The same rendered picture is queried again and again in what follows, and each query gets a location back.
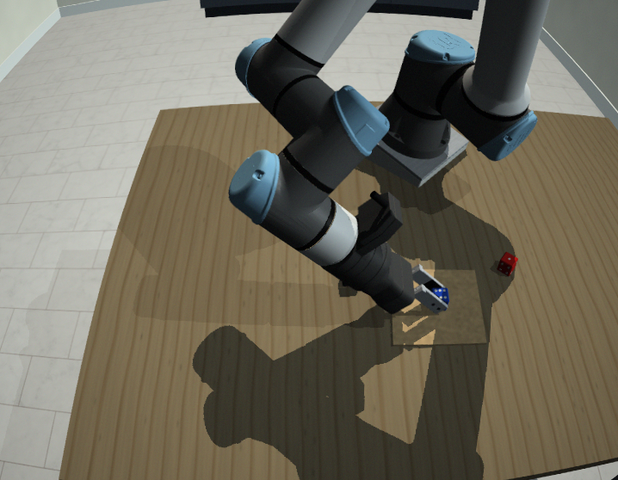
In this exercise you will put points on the red die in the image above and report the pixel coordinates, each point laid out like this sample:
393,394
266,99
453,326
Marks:
507,264

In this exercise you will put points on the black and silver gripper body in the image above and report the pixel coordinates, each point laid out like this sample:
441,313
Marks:
356,252

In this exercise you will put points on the tan flat mat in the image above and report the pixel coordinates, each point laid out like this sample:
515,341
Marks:
460,324

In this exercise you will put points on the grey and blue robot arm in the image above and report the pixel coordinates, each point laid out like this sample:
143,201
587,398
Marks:
333,132

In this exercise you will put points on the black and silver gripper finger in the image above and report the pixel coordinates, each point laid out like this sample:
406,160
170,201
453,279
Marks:
429,299
420,276

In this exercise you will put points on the blue die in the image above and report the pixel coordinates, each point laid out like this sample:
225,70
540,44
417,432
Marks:
441,293

